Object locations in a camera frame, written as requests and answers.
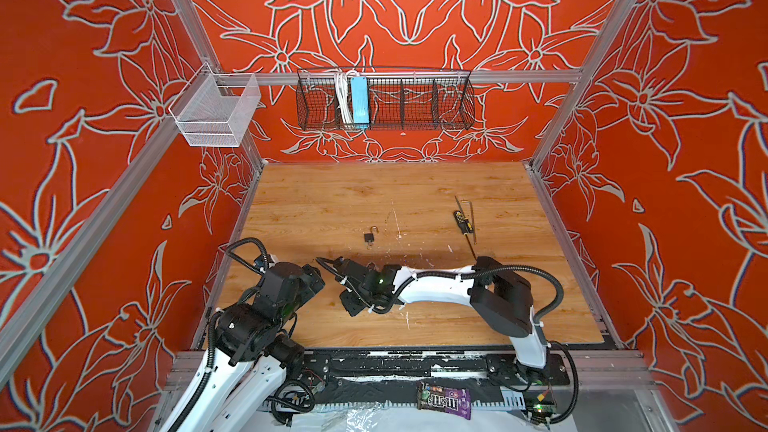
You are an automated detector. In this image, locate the black padlock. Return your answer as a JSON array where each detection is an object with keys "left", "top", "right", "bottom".
[{"left": 363, "top": 226, "right": 379, "bottom": 247}]

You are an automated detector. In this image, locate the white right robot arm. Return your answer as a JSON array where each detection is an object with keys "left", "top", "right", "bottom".
[{"left": 316, "top": 256, "right": 580, "bottom": 427}]

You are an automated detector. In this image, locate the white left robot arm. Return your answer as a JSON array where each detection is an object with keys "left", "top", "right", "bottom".
[{"left": 160, "top": 237, "right": 325, "bottom": 431}]

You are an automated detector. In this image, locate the clear plastic sheet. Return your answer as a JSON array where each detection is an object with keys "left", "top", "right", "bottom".
[{"left": 290, "top": 405, "right": 409, "bottom": 431}]

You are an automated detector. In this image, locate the purple candy bag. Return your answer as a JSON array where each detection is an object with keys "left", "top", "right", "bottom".
[{"left": 416, "top": 382, "right": 472, "bottom": 420}]

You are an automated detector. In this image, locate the clear mesh basket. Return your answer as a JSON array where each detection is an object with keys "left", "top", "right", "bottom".
[{"left": 169, "top": 64, "right": 261, "bottom": 148}]

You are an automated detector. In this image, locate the blue white box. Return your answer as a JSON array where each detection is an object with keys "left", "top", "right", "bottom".
[{"left": 350, "top": 75, "right": 370, "bottom": 129}]

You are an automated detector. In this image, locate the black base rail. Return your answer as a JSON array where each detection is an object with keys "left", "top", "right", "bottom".
[{"left": 298, "top": 347, "right": 572, "bottom": 405}]

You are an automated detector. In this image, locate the black wire basket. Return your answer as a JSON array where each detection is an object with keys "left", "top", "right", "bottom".
[{"left": 296, "top": 67, "right": 476, "bottom": 132}]

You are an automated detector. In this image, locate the white cable bundle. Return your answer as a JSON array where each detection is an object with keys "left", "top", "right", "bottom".
[{"left": 333, "top": 71, "right": 355, "bottom": 126}]

